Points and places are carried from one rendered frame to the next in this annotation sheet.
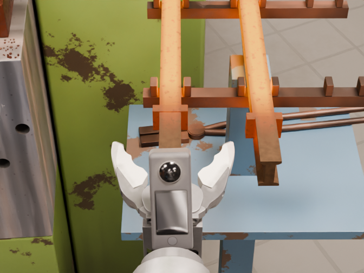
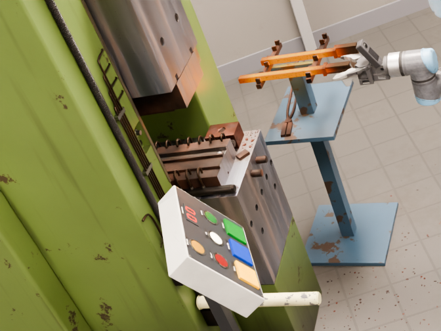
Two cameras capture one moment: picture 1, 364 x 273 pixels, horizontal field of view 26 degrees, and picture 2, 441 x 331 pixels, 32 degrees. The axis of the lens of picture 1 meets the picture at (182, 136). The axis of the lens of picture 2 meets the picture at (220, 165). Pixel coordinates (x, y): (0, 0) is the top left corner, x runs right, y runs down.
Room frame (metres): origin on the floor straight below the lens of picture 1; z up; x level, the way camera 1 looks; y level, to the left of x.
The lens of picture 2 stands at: (-0.18, 2.39, 2.44)
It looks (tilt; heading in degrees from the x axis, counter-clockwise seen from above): 33 degrees down; 303
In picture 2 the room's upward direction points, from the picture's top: 23 degrees counter-clockwise
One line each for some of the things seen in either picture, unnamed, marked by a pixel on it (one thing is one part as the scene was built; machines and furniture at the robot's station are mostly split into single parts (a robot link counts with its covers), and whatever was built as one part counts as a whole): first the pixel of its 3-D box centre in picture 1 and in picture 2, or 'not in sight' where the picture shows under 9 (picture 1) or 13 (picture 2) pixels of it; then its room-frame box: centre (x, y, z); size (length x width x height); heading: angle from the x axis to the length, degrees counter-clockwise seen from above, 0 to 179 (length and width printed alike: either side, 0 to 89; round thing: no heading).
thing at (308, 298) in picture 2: not in sight; (257, 300); (0.91, 0.84, 0.62); 0.44 x 0.05 x 0.05; 4
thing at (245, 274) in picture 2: not in sight; (245, 275); (0.74, 1.08, 1.01); 0.07 x 0.05 x 0.07; 119
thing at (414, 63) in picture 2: not in sight; (419, 62); (0.41, 0.01, 0.97); 0.12 x 0.09 x 0.10; 0
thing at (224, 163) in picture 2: not in sight; (174, 169); (1.24, 0.52, 0.96); 0.42 x 0.20 x 0.09; 4
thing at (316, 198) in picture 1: (242, 167); (310, 111); (0.93, -0.10, 0.73); 0.40 x 0.30 x 0.02; 90
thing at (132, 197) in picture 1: (142, 190); (356, 69); (0.63, 0.05, 1.00); 0.09 x 0.05 x 0.02; 36
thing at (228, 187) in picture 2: not in sight; (183, 193); (1.16, 0.63, 0.93); 0.40 x 0.03 x 0.03; 4
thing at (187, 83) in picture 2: not in sight; (135, 87); (1.24, 0.52, 1.32); 0.42 x 0.20 x 0.10; 4
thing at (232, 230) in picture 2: not in sight; (233, 232); (0.84, 0.91, 1.01); 0.07 x 0.05 x 0.07; 119
